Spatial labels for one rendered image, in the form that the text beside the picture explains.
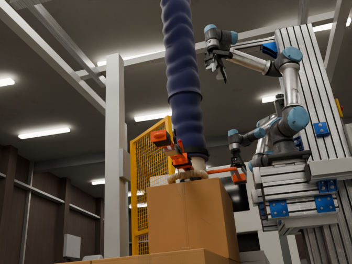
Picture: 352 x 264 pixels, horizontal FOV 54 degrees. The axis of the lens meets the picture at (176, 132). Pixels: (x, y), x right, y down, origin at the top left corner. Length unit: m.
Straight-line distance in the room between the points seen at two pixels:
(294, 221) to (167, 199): 0.68
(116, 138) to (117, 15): 2.11
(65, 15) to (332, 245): 4.38
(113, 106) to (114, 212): 1.17
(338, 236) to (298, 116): 0.67
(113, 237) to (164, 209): 1.60
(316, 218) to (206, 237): 0.61
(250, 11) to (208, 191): 3.89
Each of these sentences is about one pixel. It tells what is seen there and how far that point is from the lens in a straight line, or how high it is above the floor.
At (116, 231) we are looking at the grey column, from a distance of 3.39.
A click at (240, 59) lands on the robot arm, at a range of 2.18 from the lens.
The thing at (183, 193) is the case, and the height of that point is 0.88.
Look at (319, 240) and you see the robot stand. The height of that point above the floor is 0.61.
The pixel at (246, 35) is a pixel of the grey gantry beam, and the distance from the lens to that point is 4.58.
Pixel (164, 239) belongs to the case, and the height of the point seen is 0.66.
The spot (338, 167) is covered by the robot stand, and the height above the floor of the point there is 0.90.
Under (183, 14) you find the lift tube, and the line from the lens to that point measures 2.67.
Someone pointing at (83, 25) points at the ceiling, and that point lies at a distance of 5.36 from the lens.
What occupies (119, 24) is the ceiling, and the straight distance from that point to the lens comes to 5.31.
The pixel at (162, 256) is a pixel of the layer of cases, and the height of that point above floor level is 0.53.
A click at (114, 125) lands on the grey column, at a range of 3.73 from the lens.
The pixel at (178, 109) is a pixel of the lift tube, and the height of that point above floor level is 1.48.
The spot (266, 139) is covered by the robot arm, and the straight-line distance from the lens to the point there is 2.72.
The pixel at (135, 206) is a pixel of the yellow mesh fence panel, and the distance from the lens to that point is 3.97.
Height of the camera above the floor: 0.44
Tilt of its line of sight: 24 degrees up
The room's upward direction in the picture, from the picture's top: 5 degrees counter-clockwise
